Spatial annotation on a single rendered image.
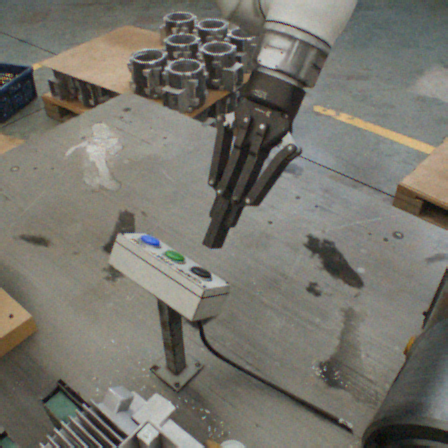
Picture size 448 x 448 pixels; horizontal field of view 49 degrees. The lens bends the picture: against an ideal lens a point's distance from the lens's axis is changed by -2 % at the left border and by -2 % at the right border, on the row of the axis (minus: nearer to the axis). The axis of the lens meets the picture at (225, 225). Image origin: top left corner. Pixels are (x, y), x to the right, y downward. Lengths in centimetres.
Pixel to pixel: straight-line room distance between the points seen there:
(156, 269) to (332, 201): 66
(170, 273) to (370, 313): 48
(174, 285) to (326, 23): 38
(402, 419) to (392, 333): 48
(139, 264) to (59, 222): 55
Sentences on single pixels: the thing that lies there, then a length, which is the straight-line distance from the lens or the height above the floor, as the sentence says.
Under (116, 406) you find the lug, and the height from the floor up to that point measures 109.
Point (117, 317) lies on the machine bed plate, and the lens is 100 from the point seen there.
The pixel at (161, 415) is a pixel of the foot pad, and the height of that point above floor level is 108.
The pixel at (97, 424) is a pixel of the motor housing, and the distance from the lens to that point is 56.
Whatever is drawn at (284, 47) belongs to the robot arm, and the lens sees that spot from 62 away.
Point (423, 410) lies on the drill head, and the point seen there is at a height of 113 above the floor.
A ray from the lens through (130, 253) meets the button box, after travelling 72.
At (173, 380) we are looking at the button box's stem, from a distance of 90.
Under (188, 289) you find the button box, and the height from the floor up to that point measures 108.
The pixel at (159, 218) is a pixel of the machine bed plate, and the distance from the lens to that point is 119.
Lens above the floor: 158
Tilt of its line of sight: 42 degrees down
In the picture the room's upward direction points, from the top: straight up
